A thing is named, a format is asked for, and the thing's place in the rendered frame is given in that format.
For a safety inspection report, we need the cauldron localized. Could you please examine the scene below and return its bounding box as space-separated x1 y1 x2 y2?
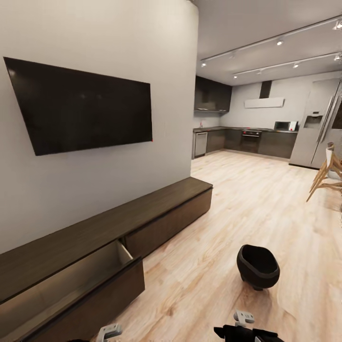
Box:
237 244 281 291

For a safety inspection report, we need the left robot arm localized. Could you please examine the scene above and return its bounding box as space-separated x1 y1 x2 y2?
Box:
68 323 123 342

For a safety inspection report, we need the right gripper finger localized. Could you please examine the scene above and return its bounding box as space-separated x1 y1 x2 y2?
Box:
214 326 225 339

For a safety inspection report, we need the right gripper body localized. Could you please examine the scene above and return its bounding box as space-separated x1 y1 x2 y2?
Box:
224 324 248 342

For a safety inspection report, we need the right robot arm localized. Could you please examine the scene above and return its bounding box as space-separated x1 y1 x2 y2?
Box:
214 310 284 342

